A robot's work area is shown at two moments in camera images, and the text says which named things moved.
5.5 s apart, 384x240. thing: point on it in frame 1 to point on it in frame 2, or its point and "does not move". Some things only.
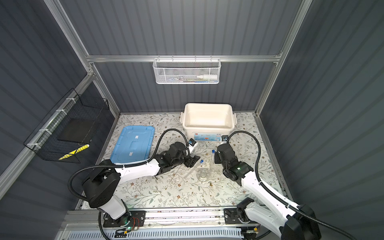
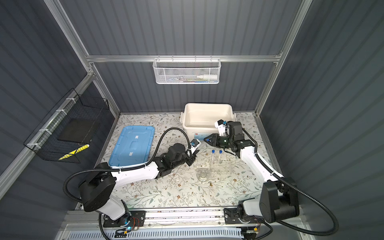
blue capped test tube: [213, 151] does not move
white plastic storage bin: [207, 122] does not move
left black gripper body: [189, 161] does not move
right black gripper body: [217, 160] to [224, 141]
